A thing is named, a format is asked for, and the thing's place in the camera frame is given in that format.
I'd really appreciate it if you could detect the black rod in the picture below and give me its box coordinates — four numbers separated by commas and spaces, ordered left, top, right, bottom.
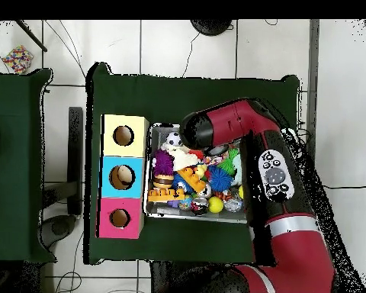
14, 19, 48, 53

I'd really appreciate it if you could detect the blue spiky ball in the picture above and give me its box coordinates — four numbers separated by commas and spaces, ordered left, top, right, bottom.
207, 166, 234, 193

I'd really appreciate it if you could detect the green spiky ball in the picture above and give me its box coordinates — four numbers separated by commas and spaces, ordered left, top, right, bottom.
217, 148, 240, 176

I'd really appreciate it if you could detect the purple spiky toy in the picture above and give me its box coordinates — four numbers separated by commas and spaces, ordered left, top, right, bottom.
152, 149, 175, 177

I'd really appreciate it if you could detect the thin black cable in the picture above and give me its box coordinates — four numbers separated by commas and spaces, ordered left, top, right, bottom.
323, 184, 366, 190

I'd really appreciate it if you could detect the small soccer ball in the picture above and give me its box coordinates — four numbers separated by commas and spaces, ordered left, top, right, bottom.
165, 131, 184, 147

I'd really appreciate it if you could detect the black round object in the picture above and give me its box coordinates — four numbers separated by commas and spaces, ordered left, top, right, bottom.
189, 19, 234, 37

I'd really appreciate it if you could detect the silver mesh bin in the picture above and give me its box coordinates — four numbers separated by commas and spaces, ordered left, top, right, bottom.
143, 122, 248, 224

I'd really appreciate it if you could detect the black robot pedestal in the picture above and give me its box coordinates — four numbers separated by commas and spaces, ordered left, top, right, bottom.
150, 260, 251, 293

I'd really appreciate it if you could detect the wooden box with three holes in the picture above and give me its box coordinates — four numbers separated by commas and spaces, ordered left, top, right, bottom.
95, 114, 150, 240

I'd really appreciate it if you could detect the cream yellow cloth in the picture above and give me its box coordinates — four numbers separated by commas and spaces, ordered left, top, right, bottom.
160, 143, 201, 172

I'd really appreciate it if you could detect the grey rounded object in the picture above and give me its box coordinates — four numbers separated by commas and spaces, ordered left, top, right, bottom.
37, 214, 78, 249

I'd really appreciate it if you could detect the yellow ball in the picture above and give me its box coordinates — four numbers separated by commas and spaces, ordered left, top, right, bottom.
207, 196, 224, 214

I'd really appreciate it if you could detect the toy burger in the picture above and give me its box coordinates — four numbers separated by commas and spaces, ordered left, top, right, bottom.
152, 173, 175, 189

